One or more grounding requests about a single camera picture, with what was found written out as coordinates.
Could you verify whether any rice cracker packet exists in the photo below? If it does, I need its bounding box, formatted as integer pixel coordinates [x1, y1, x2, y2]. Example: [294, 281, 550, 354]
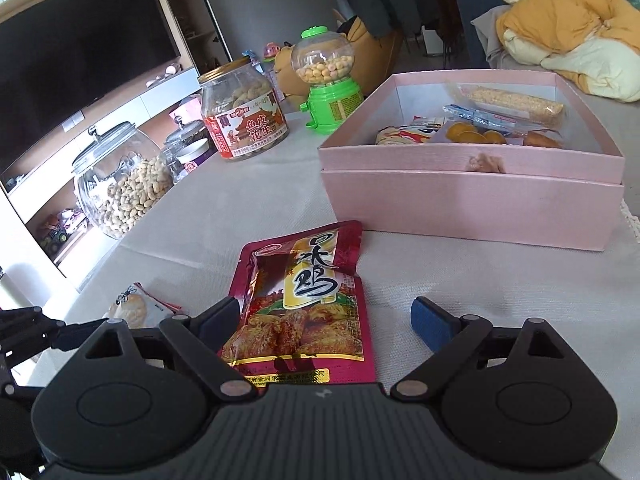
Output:
[104, 282, 182, 330]

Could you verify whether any red chicken snack pouch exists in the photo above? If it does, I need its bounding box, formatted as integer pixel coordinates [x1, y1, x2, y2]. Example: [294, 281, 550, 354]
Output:
[219, 220, 376, 388]

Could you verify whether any yellow round snacks packet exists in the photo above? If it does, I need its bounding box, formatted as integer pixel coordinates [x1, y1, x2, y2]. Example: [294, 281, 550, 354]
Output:
[445, 122, 562, 148]

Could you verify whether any long rice crisp packet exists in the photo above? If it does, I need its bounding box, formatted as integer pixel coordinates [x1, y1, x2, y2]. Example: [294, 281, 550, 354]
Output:
[448, 84, 564, 128]

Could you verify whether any blue pink candy bag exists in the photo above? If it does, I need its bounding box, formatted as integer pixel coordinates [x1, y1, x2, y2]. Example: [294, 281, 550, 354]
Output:
[442, 104, 516, 131]

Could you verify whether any yellow panda snack packet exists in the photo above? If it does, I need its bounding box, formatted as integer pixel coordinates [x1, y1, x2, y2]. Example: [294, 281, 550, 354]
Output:
[375, 116, 445, 145]

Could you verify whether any white table cloth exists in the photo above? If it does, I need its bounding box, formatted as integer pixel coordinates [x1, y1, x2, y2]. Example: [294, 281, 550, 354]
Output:
[65, 120, 639, 479]

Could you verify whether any large glass peanut jar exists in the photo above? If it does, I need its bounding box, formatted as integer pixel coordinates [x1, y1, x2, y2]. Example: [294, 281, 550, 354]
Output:
[72, 122, 172, 240]

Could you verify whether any small glass jar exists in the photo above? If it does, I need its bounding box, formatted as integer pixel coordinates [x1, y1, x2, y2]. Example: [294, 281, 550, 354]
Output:
[162, 120, 215, 183]

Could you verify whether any pink gift box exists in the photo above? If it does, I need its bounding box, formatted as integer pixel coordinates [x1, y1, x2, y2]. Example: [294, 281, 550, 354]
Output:
[319, 70, 625, 252]

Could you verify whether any purple white drink cup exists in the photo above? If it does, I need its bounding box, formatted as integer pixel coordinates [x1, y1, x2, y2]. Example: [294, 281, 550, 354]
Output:
[177, 139, 214, 174]

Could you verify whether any black television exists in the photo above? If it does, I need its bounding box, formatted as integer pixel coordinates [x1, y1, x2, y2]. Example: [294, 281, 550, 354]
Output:
[0, 0, 179, 169]

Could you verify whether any plastic peanut jar gold lid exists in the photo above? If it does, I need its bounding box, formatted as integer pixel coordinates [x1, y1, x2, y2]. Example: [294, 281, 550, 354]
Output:
[198, 56, 288, 160]

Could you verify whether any yellow armchair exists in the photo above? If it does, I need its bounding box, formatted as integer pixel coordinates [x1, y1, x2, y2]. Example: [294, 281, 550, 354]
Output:
[273, 14, 402, 106]

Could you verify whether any yellow orange blanket pile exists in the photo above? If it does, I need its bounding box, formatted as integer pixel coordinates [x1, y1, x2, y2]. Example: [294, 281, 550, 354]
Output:
[495, 0, 639, 103]

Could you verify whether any green gumball machine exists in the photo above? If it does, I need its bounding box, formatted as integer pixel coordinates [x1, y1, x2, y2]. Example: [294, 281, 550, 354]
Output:
[291, 26, 363, 134]

